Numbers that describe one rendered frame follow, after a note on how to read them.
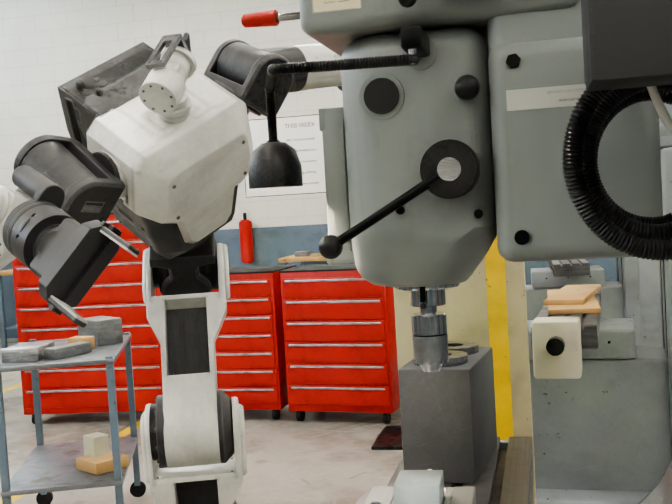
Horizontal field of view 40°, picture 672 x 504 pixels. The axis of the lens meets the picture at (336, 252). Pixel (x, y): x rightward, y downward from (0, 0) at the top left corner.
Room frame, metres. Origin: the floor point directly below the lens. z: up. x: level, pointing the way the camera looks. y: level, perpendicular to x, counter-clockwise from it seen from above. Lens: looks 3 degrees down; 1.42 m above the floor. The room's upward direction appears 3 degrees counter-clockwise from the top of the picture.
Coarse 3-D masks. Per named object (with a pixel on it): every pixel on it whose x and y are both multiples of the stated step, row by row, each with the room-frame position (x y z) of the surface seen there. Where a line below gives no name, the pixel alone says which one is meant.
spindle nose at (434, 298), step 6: (414, 294) 1.21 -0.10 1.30; (426, 294) 1.20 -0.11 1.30; (432, 294) 1.20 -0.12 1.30; (438, 294) 1.20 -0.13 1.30; (444, 294) 1.21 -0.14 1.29; (414, 300) 1.21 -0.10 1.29; (426, 300) 1.20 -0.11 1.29; (432, 300) 1.20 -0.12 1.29; (438, 300) 1.20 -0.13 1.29; (444, 300) 1.21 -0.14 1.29; (414, 306) 1.21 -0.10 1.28; (432, 306) 1.20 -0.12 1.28
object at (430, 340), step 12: (420, 324) 1.20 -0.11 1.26; (432, 324) 1.20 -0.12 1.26; (444, 324) 1.21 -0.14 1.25; (420, 336) 1.21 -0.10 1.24; (432, 336) 1.20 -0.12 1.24; (444, 336) 1.21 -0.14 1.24; (420, 348) 1.21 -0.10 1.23; (432, 348) 1.20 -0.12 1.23; (444, 348) 1.21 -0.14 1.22; (420, 360) 1.21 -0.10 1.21; (432, 360) 1.20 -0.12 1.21; (444, 360) 1.21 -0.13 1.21
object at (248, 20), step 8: (248, 16) 1.37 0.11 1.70; (256, 16) 1.36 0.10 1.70; (264, 16) 1.36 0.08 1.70; (272, 16) 1.36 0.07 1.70; (280, 16) 1.36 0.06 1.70; (288, 16) 1.36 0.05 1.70; (296, 16) 1.36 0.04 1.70; (248, 24) 1.37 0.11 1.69; (256, 24) 1.37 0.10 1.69; (264, 24) 1.37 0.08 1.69; (272, 24) 1.36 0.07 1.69
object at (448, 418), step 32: (448, 352) 1.55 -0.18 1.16; (480, 352) 1.61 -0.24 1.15; (416, 384) 1.49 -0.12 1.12; (448, 384) 1.47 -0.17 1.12; (480, 384) 1.53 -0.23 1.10; (416, 416) 1.49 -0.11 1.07; (448, 416) 1.47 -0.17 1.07; (480, 416) 1.52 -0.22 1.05; (416, 448) 1.49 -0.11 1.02; (448, 448) 1.47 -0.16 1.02; (480, 448) 1.51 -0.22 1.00; (448, 480) 1.47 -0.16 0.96
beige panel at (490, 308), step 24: (480, 264) 2.91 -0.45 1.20; (504, 264) 2.89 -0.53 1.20; (456, 288) 2.93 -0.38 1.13; (480, 288) 2.91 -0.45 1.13; (504, 288) 2.89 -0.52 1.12; (408, 312) 2.96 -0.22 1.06; (456, 312) 2.93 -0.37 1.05; (480, 312) 2.91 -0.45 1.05; (504, 312) 2.89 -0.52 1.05; (408, 336) 2.97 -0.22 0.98; (456, 336) 2.93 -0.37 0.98; (480, 336) 2.91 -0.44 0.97; (504, 336) 2.89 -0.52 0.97; (408, 360) 2.97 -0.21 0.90; (504, 360) 2.89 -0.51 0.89; (528, 360) 2.88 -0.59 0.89; (504, 384) 2.90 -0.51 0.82; (528, 384) 2.88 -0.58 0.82; (504, 408) 2.90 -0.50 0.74; (528, 408) 2.88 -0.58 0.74; (504, 432) 2.90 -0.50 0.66; (528, 432) 2.88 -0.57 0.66
